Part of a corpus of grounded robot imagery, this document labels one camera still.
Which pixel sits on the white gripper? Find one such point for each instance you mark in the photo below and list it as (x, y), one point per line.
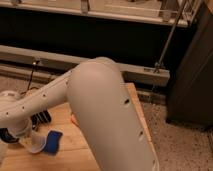
(21, 132)

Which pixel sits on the white ceramic cup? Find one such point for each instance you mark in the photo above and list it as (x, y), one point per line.
(35, 142)

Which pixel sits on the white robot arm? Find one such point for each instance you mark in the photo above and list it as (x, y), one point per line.
(98, 96)

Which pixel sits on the black striped eraser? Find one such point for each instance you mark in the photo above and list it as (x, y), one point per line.
(41, 117)

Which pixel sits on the black bowl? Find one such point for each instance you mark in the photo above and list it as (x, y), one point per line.
(6, 137)

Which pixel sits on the blue sponge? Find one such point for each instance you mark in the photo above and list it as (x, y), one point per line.
(52, 142)

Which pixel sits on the orange toy carrot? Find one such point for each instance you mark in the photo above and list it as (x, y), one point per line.
(74, 120)

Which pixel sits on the metal rod stand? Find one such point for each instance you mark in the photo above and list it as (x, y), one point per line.
(159, 63)

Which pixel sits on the dark cabinet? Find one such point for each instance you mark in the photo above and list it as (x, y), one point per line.
(190, 98)

